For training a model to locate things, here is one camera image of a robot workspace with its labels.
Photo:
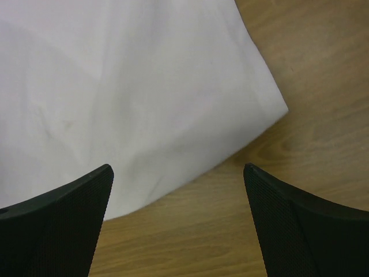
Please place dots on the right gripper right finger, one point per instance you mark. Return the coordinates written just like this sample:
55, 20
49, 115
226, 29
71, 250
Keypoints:
301, 234

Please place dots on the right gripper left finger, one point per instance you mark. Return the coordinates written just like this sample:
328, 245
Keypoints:
56, 233

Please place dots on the white t shirt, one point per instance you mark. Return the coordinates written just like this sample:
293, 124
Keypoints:
163, 91

